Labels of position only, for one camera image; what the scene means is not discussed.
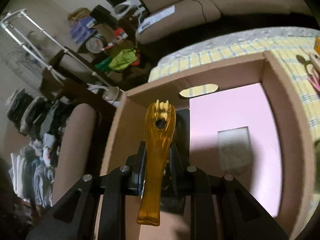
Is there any black box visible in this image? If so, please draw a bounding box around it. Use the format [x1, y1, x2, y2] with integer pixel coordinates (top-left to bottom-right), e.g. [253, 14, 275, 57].
[173, 109, 190, 157]

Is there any brown sofa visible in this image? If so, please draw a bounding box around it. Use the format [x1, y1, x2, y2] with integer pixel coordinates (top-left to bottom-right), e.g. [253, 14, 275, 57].
[130, 0, 313, 46]

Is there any yellow plaid tablecloth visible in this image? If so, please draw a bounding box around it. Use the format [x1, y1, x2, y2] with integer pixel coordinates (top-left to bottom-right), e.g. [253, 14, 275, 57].
[149, 37, 319, 141]

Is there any brown cardboard box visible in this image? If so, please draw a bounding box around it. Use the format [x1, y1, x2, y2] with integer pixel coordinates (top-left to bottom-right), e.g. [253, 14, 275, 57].
[100, 51, 316, 239]

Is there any pink flat box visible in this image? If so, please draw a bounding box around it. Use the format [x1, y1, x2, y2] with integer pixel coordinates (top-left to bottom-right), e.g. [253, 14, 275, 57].
[189, 83, 283, 217]

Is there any amber plastic scalp massager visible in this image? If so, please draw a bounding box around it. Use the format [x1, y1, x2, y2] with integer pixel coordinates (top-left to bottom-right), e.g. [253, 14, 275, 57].
[137, 100, 176, 226]

